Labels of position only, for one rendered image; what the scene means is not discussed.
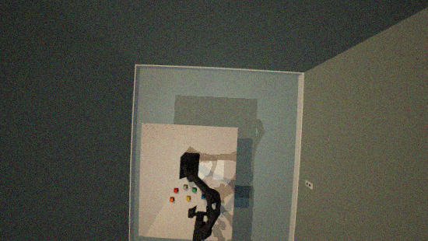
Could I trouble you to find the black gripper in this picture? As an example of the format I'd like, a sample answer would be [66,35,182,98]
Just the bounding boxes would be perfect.
[188,205,210,220]

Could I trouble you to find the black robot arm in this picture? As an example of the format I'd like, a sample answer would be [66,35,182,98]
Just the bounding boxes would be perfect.
[181,163,221,241]

